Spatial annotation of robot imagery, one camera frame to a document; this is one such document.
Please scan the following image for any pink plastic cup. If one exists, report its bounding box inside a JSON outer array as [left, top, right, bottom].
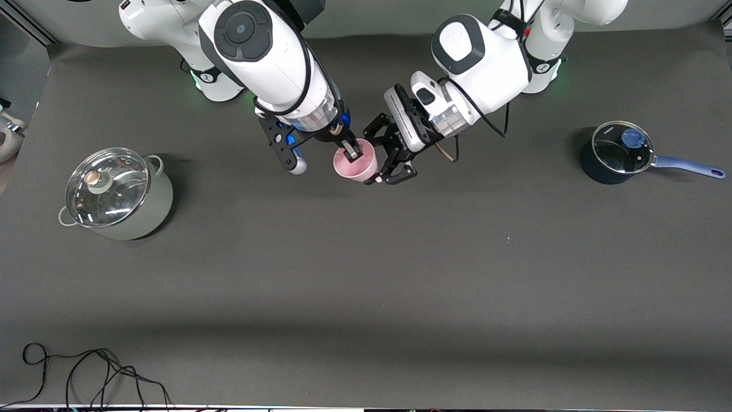
[[333, 138, 379, 184]]

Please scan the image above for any dark grey table mat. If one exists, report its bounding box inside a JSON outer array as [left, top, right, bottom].
[[0, 23, 732, 408]]

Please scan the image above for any dark blue saucepan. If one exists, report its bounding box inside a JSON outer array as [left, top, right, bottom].
[[579, 120, 727, 185]]

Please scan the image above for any sage green cooking pot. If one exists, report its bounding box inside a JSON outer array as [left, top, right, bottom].
[[57, 147, 174, 241]]

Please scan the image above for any glass lid blue knob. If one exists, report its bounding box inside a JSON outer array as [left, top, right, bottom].
[[591, 120, 655, 175]]

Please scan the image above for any glass pot lid beige knob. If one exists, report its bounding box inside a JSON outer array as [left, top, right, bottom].
[[65, 147, 150, 228]]

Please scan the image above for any white beige curved device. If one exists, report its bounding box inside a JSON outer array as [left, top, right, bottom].
[[0, 98, 27, 164]]

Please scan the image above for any black camera mounting bracket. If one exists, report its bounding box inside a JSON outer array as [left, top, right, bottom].
[[256, 112, 301, 171]]

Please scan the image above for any black metal frame rail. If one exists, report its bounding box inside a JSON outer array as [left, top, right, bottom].
[[0, 0, 59, 46]]

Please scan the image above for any thin black loose cable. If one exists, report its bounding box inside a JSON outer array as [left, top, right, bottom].
[[0, 342, 173, 410]]

